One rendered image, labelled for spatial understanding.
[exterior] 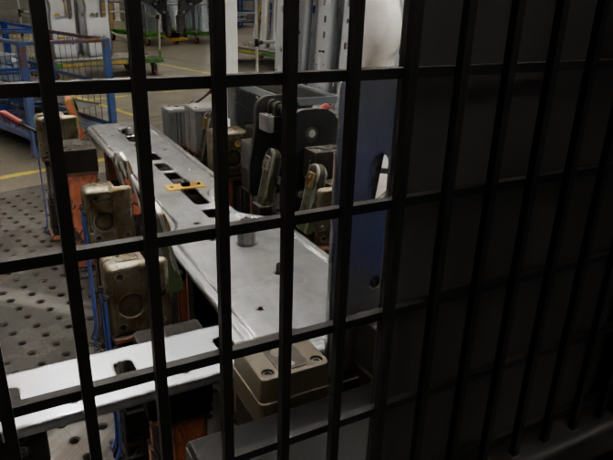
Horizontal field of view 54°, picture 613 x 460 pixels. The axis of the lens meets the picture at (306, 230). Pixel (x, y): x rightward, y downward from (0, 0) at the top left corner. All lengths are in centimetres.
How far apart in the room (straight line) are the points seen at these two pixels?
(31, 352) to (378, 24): 104
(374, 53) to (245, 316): 86
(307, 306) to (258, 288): 9
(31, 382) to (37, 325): 74
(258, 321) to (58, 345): 66
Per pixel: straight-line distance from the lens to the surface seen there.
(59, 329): 143
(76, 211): 161
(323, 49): 601
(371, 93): 59
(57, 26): 1003
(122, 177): 121
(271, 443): 28
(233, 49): 516
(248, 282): 90
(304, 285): 89
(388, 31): 147
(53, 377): 74
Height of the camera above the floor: 141
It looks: 22 degrees down
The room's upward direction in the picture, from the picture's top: 2 degrees clockwise
